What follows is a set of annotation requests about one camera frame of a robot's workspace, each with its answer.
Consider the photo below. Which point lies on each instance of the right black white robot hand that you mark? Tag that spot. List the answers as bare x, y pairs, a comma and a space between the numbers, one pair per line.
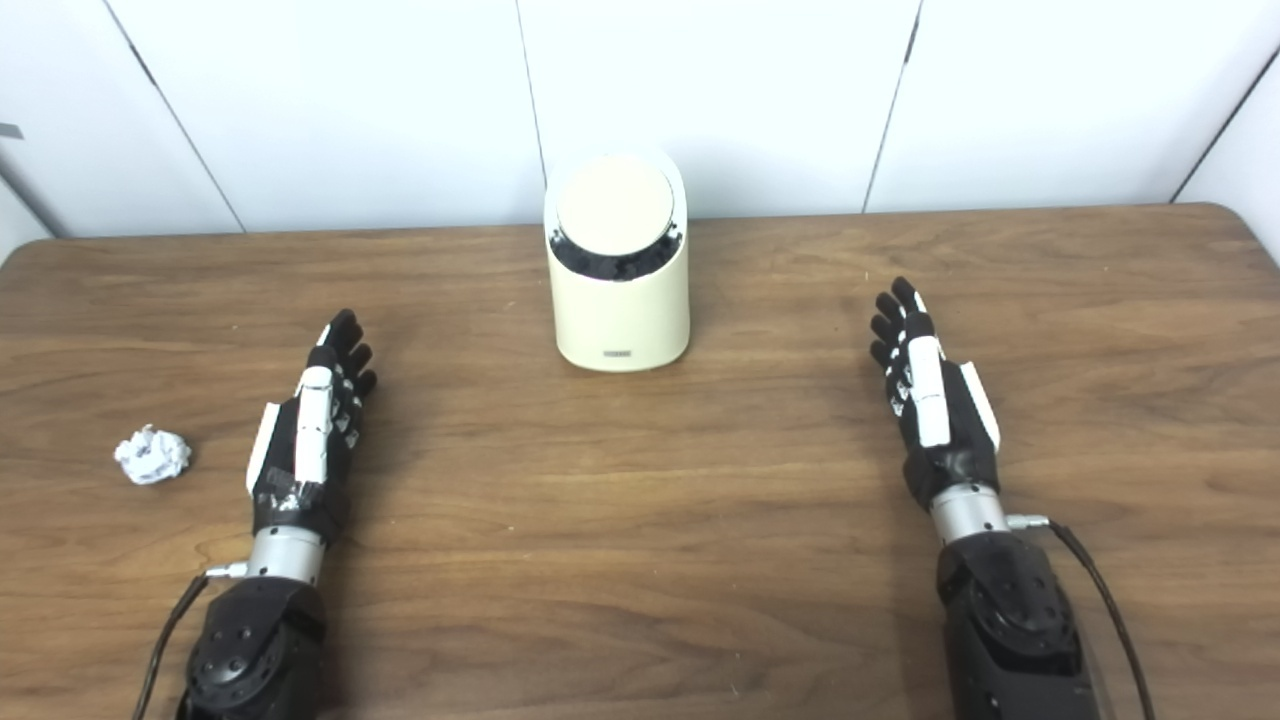
930, 400

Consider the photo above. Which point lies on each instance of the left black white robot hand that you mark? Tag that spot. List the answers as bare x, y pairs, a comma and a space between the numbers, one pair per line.
312, 430

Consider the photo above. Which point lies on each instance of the white paper ball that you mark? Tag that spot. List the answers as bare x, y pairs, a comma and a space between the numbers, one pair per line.
152, 455

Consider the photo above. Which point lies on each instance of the cream-colored bin body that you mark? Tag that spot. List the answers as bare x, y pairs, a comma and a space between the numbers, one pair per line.
622, 320

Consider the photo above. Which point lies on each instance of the cream round bin lid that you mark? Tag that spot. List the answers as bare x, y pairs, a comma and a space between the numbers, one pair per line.
614, 205

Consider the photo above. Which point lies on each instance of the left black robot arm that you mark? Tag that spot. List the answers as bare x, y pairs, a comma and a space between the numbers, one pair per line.
262, 640

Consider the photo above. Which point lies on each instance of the black bin liner bag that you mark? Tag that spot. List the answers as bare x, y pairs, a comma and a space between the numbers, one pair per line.
612, 266

